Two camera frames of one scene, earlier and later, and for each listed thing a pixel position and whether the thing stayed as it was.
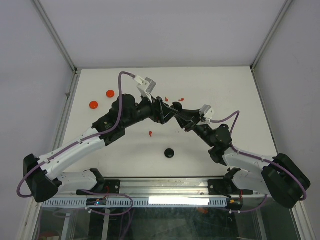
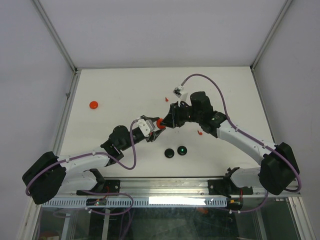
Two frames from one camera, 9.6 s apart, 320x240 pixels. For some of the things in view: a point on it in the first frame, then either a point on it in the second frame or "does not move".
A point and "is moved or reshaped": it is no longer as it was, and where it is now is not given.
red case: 93,105 does not move
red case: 110,93 -> 159,121
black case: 177,105 is moved or reshaped
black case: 169,153 does not move
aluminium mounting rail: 169,186 does not move
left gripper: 158,112 -> 152,136
